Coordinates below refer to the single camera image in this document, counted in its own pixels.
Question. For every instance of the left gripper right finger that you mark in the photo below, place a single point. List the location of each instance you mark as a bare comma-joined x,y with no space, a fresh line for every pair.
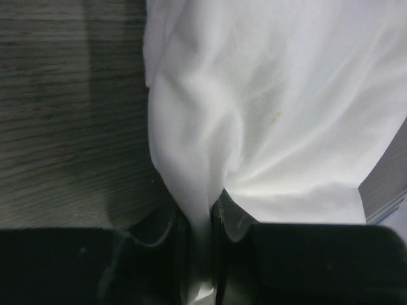
276,263

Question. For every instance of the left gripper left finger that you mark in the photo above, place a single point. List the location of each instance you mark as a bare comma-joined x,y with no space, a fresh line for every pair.
146,264

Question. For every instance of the white t-shirt with robot print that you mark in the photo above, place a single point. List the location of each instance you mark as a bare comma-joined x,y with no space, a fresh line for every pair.
286,105

